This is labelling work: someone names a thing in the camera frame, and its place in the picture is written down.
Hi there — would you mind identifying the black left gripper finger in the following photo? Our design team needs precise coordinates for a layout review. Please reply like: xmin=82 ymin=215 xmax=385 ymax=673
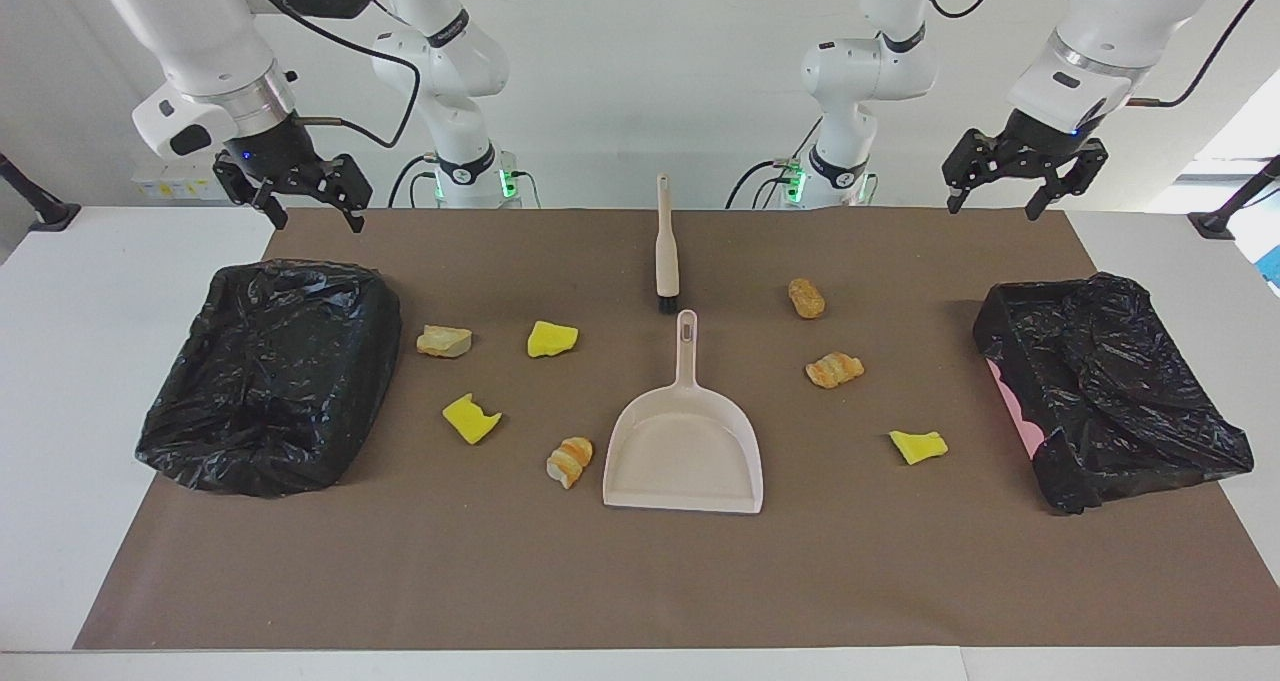
xmin=1026 ymin=139 xmax=1109 ymax=222
xmin=943 ymin=129 xmax=1013 ymax=214

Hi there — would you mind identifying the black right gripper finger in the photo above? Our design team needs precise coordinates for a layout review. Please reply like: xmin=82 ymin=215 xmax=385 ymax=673
xmin=322 ymin=153 xmax=374 ymax=234
xmin=213 ymin=156 xmax=291 ymax=231

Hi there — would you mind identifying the beige bread chunk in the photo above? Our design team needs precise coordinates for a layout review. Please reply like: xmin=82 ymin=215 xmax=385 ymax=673
xmin=416 ymin=324 xmax=474 ymax=359

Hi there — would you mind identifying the orange striped croissant piece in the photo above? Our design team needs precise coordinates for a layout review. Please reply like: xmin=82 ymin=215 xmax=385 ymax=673
xmin=545 ymin=436 xmax=595 ymax=491
xmin=805 ymin=352 xmax=866 ymax=390

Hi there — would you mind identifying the yellow sponge wedge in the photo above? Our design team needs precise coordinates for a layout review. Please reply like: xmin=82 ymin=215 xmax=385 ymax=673
xmin=527 ymin=320 xmax=580 ymax=359

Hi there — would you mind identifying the notched yellow sponge piece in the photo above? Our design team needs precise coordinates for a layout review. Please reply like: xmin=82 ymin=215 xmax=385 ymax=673
xmin=442 ymin=392 xmax=503 ymax=446

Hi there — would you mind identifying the yellow sponge block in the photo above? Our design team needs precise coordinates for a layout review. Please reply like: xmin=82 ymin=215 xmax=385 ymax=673
xmin=889 ymin=429 xmax=949 ymax=466

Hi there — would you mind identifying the beige plastic dustpan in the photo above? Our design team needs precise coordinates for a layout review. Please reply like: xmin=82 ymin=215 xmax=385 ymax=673
xmin=602 ymin=309 xmax=765 ymax=515

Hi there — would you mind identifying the black plastic bin liner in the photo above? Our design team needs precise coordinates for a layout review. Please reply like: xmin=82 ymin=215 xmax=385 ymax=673
xmin=134 ymin=258 xmax=404 ymax=499
xmin=972 ymin=272 xmax=1256 ymax=515

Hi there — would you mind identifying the pink plastic bin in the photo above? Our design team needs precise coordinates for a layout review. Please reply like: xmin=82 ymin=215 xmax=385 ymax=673
xmin=985 ymin=356 xmax=1046 ymax=459

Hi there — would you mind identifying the white boxes row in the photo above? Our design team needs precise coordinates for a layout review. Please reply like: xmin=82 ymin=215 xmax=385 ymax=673
xmin=130 ymin=153 xmax=241 ymax=202

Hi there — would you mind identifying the black clamp stand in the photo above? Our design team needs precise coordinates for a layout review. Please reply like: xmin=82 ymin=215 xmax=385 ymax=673
xmin=1188 ymin=154 xmax=1280 ymax=240
xmin=0 ymin=151 xmax=81 ymax=233

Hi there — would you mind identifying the brown table mat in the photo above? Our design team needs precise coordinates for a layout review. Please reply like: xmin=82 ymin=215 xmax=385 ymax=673
xmin=72 ymin=206 xmax=1280 ymax=652

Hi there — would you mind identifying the black right arm base cable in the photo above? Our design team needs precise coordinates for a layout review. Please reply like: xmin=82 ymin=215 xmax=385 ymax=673
xmin=387 ymin=154 xmax=541 ymax=209

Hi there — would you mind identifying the black arm base cable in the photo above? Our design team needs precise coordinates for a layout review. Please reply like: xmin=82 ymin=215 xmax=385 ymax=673
xmin=725 ymin=116 xmax=826 ymax=210
xmin=387 ymin=154 xmax=541 ymax=209

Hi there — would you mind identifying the black left arm base cable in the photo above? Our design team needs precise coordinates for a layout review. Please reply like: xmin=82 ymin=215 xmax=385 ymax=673
xmin=725 ymin=116 xmax=826 ymax=210

